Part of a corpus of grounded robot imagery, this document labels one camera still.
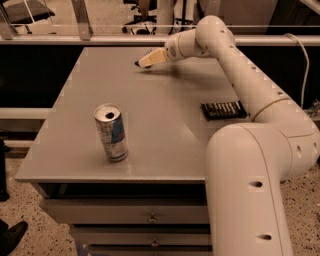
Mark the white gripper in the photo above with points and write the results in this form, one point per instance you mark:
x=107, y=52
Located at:
x=173, y=50

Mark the blue rxbar wrapper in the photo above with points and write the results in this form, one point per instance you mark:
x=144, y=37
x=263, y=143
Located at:
x=142, y=65

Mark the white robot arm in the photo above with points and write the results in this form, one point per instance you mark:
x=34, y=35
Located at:
x=246, y=162

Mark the office chair wheeled base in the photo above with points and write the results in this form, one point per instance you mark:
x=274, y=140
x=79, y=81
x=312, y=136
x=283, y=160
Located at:
x=157, y=16

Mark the silver blue energy drink can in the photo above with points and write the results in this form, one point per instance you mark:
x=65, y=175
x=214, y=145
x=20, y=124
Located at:
x=111, y=130

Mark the grey drawer cabinet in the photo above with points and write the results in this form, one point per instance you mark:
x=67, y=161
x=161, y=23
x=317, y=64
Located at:
x=166, y=134

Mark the black office chair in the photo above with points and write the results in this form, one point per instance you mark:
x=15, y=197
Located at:
x=22, y=13

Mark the top drawer with knob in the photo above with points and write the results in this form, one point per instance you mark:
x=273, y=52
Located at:
x=126, y=211

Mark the drawer with knob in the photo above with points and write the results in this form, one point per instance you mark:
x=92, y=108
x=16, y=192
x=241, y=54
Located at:
x=126, y=211
x=143, y=235

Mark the middle drawer with knob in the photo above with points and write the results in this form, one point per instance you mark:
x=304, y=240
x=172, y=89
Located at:
x=143, y=235

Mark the black object at left edge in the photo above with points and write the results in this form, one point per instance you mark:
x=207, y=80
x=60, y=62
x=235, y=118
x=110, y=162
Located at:
x=4, y=196

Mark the black shoe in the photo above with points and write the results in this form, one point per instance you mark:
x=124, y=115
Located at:
x=11, y=236

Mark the metal railing frame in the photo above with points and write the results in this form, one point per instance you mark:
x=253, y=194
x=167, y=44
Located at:
x=9, y=36

